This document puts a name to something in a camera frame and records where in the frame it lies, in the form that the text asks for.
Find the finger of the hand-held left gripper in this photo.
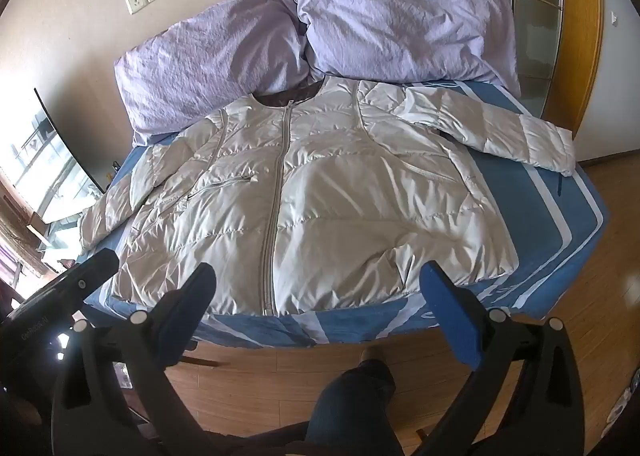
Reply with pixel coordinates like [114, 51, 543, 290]
[55, 250, 121, 304]

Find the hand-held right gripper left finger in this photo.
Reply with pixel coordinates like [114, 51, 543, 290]
[52, 263, 218, 456]

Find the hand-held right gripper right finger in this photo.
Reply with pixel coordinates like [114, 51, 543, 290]
[419, 261, 586, 456]

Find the cream puffer jacket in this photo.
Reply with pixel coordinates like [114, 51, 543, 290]
[80, 76, 576, 319]

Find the person's brown shoe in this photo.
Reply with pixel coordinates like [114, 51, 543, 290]
[357, 346, 386, 367]

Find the black television screen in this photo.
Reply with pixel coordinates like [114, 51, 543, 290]
[0, 88, 106, 227]

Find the person's leg in jeans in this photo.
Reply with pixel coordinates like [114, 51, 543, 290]
[305, 358, 411, 456]

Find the blue striped bed sheet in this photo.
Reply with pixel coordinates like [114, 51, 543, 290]
[82, 78, 612, 349]

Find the dark lilac pillow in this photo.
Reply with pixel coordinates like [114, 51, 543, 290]
[114, 0, 313, 134]

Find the light lilac pillow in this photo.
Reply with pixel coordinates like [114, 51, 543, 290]
[282, 0, 522, 96]

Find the frosted glass door pane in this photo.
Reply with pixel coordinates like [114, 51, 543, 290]
[472, 0, 566, 81]

